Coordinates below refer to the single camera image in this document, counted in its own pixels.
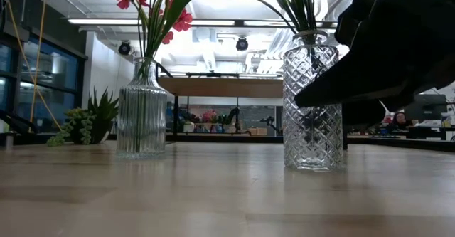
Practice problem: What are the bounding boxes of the black computer monitor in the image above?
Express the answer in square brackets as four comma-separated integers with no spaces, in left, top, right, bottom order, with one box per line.
[417,93,448,122]

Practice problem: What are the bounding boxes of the blue artificial flower bunch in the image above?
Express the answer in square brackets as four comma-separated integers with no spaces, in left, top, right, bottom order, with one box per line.
[213,0,319,99]

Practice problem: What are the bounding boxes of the round black ceiling spotlight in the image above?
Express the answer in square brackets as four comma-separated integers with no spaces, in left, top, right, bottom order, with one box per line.
[235,36,250,52]
[118,40,132,56]

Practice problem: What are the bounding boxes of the ribbed clear glass vase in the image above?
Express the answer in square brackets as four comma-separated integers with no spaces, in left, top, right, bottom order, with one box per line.
[116,57,168,159]

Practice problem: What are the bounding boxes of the small grey post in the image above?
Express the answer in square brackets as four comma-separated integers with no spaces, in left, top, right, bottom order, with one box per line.
[3,130,15,149]

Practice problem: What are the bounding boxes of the person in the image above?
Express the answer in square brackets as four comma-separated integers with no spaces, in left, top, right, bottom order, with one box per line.
[392,110,410,132]

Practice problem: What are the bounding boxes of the yellow cable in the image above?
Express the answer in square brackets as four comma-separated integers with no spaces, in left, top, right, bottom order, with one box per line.
[5,0,63,131]
[30,0,48,125]

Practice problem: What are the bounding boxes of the long ceiling light bar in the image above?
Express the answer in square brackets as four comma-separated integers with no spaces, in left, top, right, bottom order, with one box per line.
[67,18,338,31]

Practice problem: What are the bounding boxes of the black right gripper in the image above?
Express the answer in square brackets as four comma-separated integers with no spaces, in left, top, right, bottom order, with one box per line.
[293,0,455,128]

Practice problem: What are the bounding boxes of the red artificial flower bunch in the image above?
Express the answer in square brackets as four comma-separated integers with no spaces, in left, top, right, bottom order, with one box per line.
[113,0,195,152]

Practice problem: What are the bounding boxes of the wooden shelf with black legs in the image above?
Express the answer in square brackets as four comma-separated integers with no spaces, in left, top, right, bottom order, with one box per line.
[156,61,348,151]

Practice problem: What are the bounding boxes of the potted green succulent plant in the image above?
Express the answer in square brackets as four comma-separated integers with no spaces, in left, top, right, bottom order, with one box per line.
[45,86,120,148]

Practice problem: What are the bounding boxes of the large dark window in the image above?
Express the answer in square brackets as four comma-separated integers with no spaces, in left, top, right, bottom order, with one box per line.
[0,33,86,135]

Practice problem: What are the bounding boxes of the diamond-cut clear glass vase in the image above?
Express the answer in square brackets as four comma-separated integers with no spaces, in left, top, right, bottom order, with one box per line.
[282,29,344,172]

